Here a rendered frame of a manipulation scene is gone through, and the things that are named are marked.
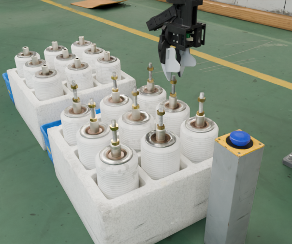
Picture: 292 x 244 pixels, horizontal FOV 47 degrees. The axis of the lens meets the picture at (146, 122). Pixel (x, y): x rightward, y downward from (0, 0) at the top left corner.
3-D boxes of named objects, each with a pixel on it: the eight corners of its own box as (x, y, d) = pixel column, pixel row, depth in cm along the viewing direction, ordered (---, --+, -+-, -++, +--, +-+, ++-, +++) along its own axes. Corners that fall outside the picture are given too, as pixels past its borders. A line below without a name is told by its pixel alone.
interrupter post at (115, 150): (116, 151, 76) (115, 139, 74) (124, 155, 74) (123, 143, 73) (108, 156, 74) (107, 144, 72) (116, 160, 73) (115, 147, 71)
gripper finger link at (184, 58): (192, 82, 87) (190, 49, 81) (176, 75, 91) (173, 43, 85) (200, 77, 88) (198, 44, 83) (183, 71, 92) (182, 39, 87)
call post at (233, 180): (224, 230, 87) (239, 129, 71) (244, 250, 82) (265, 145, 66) (203, 242, 84) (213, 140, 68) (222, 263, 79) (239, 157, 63)
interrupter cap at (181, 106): (161, 114, 90) (161, 112, 89) (157, 101, 96) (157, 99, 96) (188, 113, 90) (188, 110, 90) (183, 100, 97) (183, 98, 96)
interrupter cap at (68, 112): (97, 109, 93) (96, 107, 92) (79, 121, 87) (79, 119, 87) (76, 103, 96) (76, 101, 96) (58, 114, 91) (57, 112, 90)
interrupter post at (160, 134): (167, 142, 79) (167, 129, 77) (156, 143, 78) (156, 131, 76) (164, 136, 81) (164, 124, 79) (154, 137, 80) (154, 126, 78)
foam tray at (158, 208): (158, 139, 124) (158, 96, 115) (232, 204, 95) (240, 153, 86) (55, 175, 107) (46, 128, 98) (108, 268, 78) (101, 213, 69)
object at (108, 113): (98, 153, 105) (92, 102, 96) (117, 139, 112) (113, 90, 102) (122, 163, 100) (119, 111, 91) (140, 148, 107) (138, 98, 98)
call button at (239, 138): (239, 136, 69) (240, 127, 68) (253, 145, 66) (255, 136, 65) (224, 142, 67) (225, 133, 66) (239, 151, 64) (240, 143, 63)
